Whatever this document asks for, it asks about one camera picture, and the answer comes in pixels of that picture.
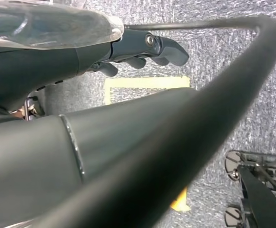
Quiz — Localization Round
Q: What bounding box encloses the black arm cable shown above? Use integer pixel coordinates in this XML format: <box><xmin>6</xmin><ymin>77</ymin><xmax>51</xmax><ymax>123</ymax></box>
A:
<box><xmin>30</xmin><ymin>15</ymin><xmax>276</xmax><ymax>228</ymax></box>

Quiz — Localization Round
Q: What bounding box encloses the yellow floor tape outline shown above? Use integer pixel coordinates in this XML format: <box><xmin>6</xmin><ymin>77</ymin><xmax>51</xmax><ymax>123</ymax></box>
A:
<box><xmin>104</xmin><ymin>76</ymin><xmax>191</xmax><ymax>212</ymax></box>

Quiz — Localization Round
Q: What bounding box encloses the grey robot leg shell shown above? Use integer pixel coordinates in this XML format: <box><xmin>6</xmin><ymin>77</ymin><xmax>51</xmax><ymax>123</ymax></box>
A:
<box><xmin>0</xmin><ymin>87</ymin><xmax>198</xmax><ymax>228</ymax></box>

